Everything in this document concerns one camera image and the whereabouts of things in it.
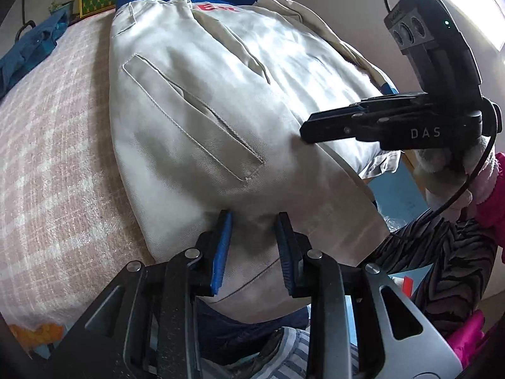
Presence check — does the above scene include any pink checked blanket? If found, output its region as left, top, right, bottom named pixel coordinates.
left=0, top=8, right=206, bottom=328

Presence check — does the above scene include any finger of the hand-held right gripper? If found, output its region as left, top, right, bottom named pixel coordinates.
left=299, top=93, right=431, bottom=150

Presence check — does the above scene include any magenta garment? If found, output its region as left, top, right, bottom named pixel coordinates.
left=446, top=310, right=505, bottom=368

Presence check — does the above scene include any dark blue garment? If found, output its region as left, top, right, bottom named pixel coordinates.
left=0, top=8, right=74, bottom=99

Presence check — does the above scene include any dark striped clothing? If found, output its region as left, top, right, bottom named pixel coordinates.
left=371, top=209, right=500, bottom=338

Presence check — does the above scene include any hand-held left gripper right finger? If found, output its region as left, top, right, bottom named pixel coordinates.
left=275, top=212, right=462, bottom=379

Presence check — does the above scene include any navy cloth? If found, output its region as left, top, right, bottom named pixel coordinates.
left=195, top=300, right=312, bottom=364

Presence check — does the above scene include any person's right forearm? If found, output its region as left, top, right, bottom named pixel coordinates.
left=473, top=152, right=505, bottom=263

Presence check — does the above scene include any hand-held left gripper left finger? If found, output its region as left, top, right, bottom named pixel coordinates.
left=47, top=210, right=233, bottom=379

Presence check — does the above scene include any small potted plant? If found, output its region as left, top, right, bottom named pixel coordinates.
left=48, top=0, right=75, bottom=18

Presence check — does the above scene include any clear blue plastic bag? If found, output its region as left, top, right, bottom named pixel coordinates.
left=363, top=158, right=431, bottom=233

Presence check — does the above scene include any small red white object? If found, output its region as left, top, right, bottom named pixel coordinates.
left=394, top=275, right=414, bottom=297

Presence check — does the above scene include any light blue striped cloth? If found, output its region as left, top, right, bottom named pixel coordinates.
left=201, top=326, right=359, bottom=379

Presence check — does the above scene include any window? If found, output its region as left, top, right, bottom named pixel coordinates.
left=473, top=0, right=505, bottom=52

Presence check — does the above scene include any person's right hand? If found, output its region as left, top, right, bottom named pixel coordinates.
left=414, top=138, right=498, bottom=222

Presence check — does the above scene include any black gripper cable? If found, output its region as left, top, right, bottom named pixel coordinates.
left=379, top=0, right=502, bottom=241

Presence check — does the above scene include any white and blue jacket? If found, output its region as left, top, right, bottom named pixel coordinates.
left=108, top=0, right=403, bottom=310

